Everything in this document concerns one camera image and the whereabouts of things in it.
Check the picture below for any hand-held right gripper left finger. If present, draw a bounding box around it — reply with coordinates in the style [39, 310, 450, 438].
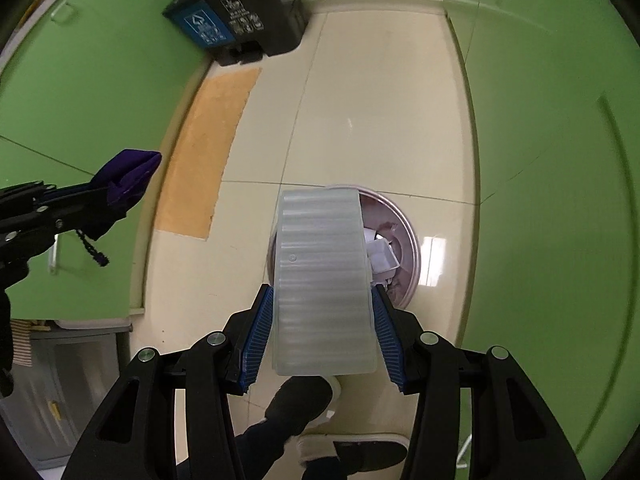
[62, 282, 276, 480]

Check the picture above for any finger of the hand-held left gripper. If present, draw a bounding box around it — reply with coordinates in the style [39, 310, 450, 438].
[42, 182, 108, 206]
[30, 199, 126, 238]

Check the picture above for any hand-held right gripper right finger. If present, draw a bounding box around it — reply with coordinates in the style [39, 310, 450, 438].
[370, 284, 586, 480]

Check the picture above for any purple drawstring pouch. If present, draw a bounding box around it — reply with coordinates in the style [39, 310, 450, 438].
[75, 148, 163, 267]

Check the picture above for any translucent ribbed plastic tray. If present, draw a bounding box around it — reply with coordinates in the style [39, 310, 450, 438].
[270, 186, 377, 377]

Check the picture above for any black slip-on shoe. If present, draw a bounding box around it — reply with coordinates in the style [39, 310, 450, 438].
[264, 374, 343, 436]
[295, 432, 411, 476]

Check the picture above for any white paper box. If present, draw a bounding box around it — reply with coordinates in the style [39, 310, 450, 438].
[367, 240, 401, 276]

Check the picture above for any striped cloth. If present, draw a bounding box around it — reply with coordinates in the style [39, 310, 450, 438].
[10, 320, 51, 366]

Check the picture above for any person's left leg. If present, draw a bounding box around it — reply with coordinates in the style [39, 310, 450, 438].
[175, 410, 301, 480]

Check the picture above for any grey metal cabinet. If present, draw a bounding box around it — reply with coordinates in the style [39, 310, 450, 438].
[0, 317, 133, 471]

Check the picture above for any black pedal bin blue label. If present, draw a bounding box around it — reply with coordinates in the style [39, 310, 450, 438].
[162, 0, 307, 67]

